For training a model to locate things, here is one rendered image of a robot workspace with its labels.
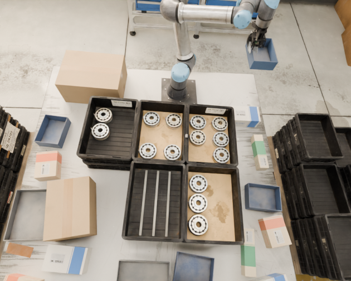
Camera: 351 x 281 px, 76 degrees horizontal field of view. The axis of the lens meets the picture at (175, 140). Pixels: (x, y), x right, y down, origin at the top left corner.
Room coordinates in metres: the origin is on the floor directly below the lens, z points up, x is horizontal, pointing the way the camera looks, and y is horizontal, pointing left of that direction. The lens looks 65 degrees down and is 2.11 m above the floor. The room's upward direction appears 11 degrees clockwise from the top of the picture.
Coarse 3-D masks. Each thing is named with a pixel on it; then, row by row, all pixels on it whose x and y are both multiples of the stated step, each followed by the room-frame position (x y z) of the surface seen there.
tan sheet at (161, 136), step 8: (144, 112) 0.76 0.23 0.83; (160, 112) 0.79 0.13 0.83; (160, 120) 0.72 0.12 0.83; (144, 128) 0.65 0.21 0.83; (152, 128) 0.66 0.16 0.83; (160, 128) 0.67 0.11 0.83; (168, 128) 0.68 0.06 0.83; (144, 136) 0.59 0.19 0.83; (152, 136) 0.60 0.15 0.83; (160, 136) 0.61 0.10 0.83; (168, 136) 0.62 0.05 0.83; (176, 136) 0.63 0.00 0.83; (160, 144) 0.56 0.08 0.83; (168, 144) 0.57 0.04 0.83; (176, 144) 0.58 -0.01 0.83; (160, 152) 0.51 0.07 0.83
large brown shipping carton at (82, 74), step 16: (64, 64) 0.97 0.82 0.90; (80, 64) 1.00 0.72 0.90; (96, 64) 1.02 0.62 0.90; (112, 64) 1.05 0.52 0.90; (64, 80) 0.84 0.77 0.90; (80, 80) 0.87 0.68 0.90; (96, 80) 0.89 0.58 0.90; (112, 80) 0.91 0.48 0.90; (64, 96) 0.80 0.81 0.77; (80, 96) 0.82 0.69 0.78; (112, 96) 0.85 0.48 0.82
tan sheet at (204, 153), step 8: (208, 120) 0.79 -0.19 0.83; (208, 128) 0.73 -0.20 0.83; (208, 136) 0.68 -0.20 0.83; (208, 144) 0.62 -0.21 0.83; (192, 152) 0.55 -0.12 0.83; (200, 152) 0.56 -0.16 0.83; (208, 152) 0.57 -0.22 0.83; (192, 160) 0.50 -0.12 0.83; (200, 160) 0.50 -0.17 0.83; (208, 160) 0.51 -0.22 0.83
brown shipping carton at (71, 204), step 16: (48, 192) 0.15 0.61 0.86; (64, 192) 0.17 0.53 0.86; (80, 192) 0.18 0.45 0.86; (48, 208) 0.08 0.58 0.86; (64, 208) 0.09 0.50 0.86; (80, 208) 0.11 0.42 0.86; (48, 224) 0.00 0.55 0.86; (64, 224) 0.02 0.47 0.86; (80, 224) 0.03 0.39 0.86; (96, 224) 0.05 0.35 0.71; (48, 240) -0.07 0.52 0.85
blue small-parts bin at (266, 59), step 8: (264, 48) 1.26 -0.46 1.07; (272, 48) 1.21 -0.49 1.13; (248, 56) 1.15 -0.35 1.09; (256, 56) 1.18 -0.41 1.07; (264, 56) 1.19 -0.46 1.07; (272, 56) 1.16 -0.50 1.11; (248, 64) 1.10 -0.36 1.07; (256, 64) 1.07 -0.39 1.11; (264, 64) 1.08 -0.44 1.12; (272, 64) 1.08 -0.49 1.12
